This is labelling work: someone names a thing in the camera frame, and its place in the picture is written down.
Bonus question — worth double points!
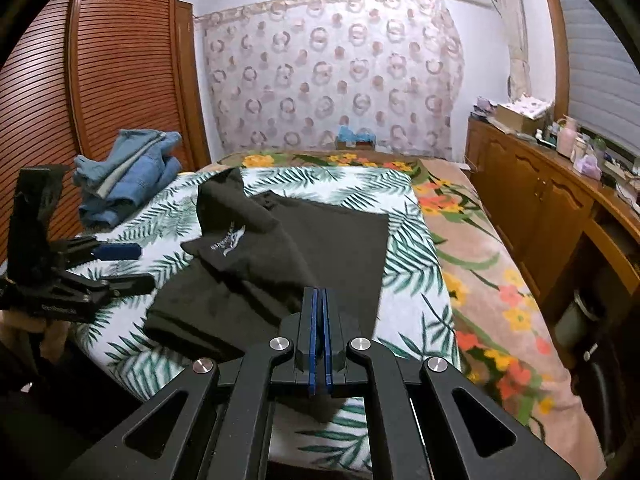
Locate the black pants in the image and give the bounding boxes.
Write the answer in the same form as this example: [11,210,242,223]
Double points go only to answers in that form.
[143,169,388,362]

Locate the person's left hand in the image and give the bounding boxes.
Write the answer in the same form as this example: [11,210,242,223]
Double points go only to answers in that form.
[1,310,70,363]

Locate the folded blue jeans pile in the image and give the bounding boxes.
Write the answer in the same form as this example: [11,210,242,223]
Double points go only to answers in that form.
[73,129,182,231]

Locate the floral beige blanket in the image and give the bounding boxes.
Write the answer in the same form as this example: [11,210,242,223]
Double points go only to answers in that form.
[224,152,605,479]

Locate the palm leaf print sheet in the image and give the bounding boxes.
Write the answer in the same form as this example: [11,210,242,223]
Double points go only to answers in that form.
[74,166,460,477]

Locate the brown louvered wardrobe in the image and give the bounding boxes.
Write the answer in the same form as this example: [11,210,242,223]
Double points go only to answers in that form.
[1,0,212,240]

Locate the wooden sideboard cabinet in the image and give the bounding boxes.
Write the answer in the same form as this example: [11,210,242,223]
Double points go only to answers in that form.
[465,119,639,340]

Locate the circle patterned curtain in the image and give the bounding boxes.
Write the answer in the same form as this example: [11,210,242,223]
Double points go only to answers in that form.
[198,0,464,159]

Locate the blue item at bed head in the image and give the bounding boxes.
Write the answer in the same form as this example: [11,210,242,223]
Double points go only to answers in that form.
[335,126,376,151]

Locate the lavender small container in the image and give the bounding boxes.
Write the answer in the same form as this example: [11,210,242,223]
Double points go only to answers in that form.
[573,154,602,181]

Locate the pink bottle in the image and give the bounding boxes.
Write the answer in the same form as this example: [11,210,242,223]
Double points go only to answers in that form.
[556,116,578,158]

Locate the cardboard box with floral cloth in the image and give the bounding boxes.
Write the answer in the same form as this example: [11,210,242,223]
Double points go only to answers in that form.
[494,96,552,136]

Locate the window blind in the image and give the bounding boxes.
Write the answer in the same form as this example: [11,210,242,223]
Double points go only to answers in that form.
[560,0,640,155]

